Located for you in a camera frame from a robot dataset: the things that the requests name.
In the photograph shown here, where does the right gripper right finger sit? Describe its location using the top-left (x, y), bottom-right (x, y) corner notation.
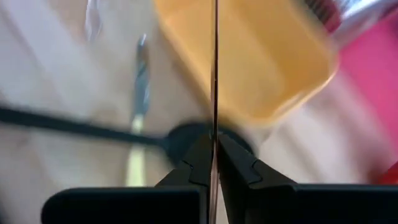
top-left (218, 133), bottom-right (398, 224)

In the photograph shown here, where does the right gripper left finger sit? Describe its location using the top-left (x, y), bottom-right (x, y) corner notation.
top-left (41, 132), bottom-right (214, 224)

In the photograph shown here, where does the black slotted turner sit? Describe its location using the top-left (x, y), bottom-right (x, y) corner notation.
top-left (0, 105), bottom-right (257, 169)

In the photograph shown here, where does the cream-handled table knife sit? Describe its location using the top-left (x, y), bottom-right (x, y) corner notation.
top-left (126, 32), bottom-right (152, 187)

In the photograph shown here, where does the small blue silicone spatula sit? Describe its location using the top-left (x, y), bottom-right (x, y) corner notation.
top-left (208, 0), bottom-right (220, 224)

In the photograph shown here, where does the pink plastic bin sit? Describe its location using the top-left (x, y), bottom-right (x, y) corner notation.
top-left (337, 12), bottom-right (398, 162)

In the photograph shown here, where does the yellow plastic bin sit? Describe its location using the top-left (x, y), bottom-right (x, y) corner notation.
top-left (154, 0), bottom-right (340, 125)

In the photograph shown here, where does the red steel box grater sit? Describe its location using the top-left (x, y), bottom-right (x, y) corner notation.
top-left (303, 0), bottom-right (398, 47)

